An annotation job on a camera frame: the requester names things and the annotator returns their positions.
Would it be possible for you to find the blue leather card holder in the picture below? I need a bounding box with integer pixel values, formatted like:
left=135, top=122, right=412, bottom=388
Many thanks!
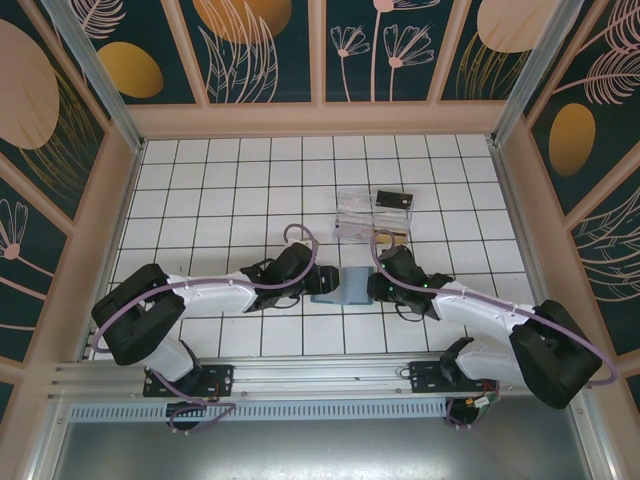
left=309, top=266, right=374, bottom=306

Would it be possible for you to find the white blue printed card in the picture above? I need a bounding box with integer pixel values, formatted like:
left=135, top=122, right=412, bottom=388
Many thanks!
left=335, top=224, right=375, bottom=242

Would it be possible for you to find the black credit card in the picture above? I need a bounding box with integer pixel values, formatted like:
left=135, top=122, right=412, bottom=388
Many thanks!
left=374, top=189, right=415, bottom=210

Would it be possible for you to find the clear acrylic organizer box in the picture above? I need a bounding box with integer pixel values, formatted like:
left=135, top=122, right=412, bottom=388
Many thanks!
left=333, top=187, right=419, bottom=246

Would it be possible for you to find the circuit board with yellow connector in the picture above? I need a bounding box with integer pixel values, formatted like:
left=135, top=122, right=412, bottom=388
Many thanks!
left=464, top=385, right=501, bottom=415

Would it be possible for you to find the grey sheet metal panel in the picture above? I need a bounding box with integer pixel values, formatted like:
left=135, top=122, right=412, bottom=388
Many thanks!
left=49, top=418, right=596, bottom=480

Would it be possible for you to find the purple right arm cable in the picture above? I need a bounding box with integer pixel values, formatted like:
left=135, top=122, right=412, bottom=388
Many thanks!
left=368, top=230, right=620, bottom=389

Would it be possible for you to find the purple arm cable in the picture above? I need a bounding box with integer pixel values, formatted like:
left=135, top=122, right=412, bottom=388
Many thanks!
left=93, top=223, right=321, bottom=355
left=368, top=230, right=620, bottom=389

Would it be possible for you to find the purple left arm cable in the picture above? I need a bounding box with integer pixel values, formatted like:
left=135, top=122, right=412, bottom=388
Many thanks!
left=93, top=223, right=321, bottom=355

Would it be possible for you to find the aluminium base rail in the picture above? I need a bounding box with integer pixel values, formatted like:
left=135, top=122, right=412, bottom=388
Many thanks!
left=47, top=353, right=594, bottom=401

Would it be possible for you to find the aluminium side rail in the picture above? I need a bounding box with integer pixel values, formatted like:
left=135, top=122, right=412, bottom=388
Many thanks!
left=77, top=142, right=147, bottom=364
left=488, top=142, right=551, bottom=311

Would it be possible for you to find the slotted grey cable duct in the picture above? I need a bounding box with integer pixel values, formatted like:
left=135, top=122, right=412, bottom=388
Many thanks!
left=67, top=402, right=451, bottom=422

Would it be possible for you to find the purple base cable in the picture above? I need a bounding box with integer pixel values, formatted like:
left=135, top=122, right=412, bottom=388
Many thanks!
left=149, top=382, right=235, bottom=435
left=446, top=397, right=482, bottom=431

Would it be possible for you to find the aluminium frame post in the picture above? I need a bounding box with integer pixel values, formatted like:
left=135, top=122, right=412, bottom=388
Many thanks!
left=491, top=0, right=577, bottom=147
left=41, top=0, right=147, bottom=154

